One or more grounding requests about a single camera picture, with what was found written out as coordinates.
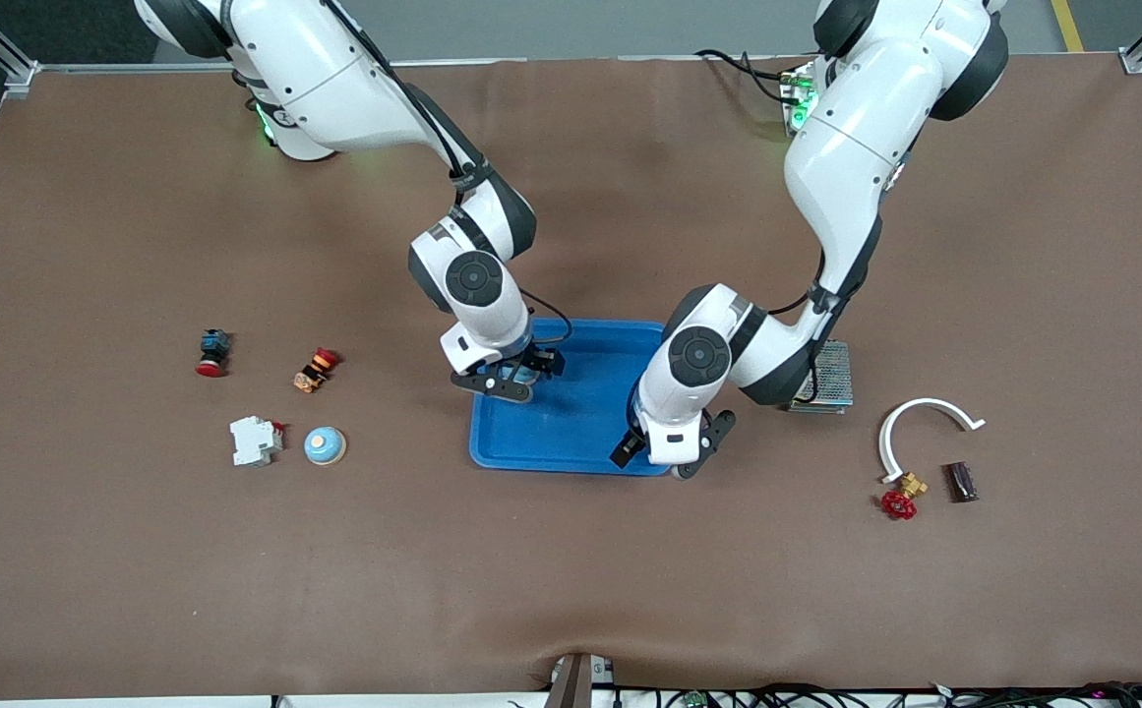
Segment dark brown cylindrical capacitor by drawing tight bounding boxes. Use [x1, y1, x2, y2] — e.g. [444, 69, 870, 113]
[942, 460, 981, 504]

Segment blue plastic tray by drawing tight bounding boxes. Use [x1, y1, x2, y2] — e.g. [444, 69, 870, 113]
[468, 317, 678, 478]

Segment orange and red push button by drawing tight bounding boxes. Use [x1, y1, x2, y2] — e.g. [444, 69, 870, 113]
[292, 347, 341, 394]

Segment perforated metal power supply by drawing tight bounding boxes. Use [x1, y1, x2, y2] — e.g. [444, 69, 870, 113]
[789, 339, 855, 416]

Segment brass valve with red handwheel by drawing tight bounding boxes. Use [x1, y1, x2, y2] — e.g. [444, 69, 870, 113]
[879, 472, 930, 522]

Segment white circuit breaker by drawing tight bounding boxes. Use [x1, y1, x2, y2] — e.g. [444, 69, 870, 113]
[229, 415, 286, 468]

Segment red mushroom button blue body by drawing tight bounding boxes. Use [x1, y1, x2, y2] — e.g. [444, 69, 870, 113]
[195, 329, 233, 379]

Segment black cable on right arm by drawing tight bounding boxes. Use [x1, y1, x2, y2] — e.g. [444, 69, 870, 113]
[320, 0, 574, 370]

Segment white curved plastic bracket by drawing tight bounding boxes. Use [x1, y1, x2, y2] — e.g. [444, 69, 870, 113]
[877, 397, 987, 485]

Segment aluminium profile bracket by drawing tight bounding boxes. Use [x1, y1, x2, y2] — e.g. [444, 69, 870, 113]
[546, 652, 616, 708]

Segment black cable at arm base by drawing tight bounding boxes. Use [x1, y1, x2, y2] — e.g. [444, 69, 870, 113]
[693, 47, 798, 104]

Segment black cable bundle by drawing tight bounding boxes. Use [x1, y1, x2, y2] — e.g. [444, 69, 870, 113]
[615, 681, 1142, 708]

